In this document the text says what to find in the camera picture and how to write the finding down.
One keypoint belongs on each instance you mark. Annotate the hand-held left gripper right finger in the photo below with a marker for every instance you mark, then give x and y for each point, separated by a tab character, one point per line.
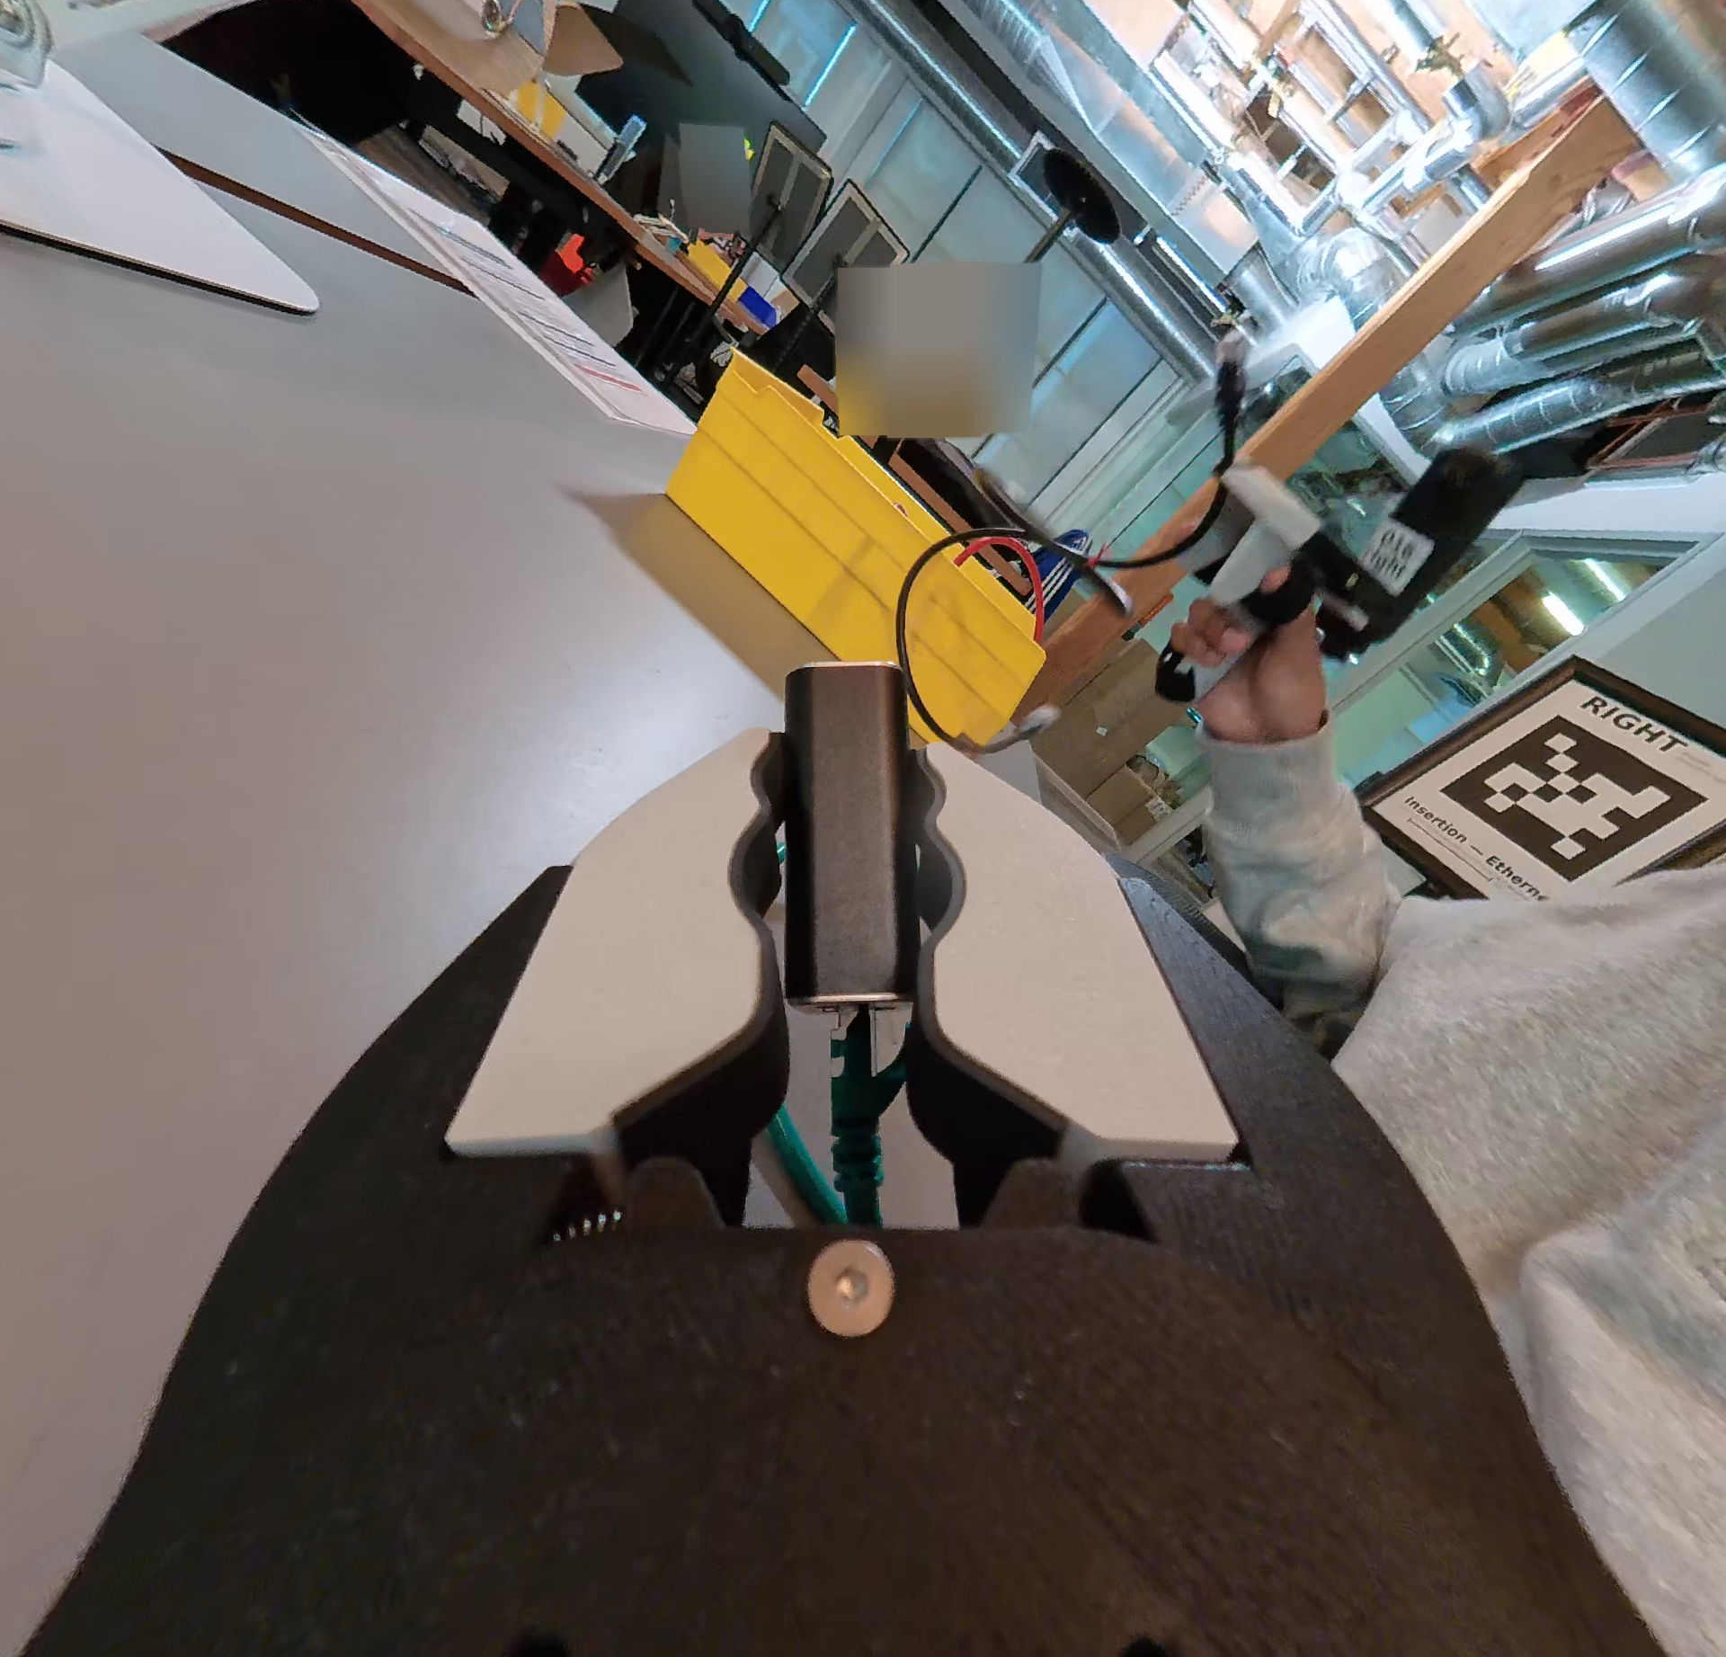
1065	981

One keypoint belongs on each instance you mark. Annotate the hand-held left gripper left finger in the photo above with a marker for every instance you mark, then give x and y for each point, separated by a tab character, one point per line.
635	981

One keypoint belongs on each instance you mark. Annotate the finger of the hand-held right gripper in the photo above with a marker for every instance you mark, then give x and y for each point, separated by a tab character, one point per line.
1239	568
1275	509

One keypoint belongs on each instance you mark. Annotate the black ethernet splitter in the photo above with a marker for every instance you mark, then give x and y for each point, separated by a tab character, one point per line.
844	833

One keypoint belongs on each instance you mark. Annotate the yellow plastic bin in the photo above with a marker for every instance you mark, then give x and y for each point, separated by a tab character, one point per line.
809	524

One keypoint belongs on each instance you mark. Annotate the person's right forearm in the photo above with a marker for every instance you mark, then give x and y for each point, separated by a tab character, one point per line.
1295	848

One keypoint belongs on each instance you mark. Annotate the person's right hand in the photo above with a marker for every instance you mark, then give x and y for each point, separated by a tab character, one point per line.
1275	685

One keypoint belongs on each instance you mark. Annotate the blue white striped object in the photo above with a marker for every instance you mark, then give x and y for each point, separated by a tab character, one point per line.
1065	577

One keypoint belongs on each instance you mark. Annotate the wooden beam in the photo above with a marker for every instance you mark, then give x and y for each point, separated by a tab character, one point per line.
1416	322

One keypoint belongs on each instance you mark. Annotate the cardboard boxes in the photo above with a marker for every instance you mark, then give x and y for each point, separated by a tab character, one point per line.
1120	740

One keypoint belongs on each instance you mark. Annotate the framed black white marker sign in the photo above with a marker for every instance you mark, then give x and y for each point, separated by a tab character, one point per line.
1565	781

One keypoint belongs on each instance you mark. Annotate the black disc lamp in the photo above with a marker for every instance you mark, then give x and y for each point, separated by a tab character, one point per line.
1081	193

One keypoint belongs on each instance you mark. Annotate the silver ventilation ducts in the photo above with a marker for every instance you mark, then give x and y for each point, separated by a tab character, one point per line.
1483	133

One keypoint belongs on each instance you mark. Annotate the printed paper sheet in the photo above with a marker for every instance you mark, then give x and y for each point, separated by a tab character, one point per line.
515	296

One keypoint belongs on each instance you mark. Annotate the black monitor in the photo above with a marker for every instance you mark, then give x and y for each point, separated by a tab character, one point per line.
673	52

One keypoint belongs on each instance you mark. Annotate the wooden workbench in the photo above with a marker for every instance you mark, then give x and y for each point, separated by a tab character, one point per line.
567	160

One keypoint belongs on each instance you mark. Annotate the white metal stand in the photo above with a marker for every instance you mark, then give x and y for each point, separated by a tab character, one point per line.
135	199

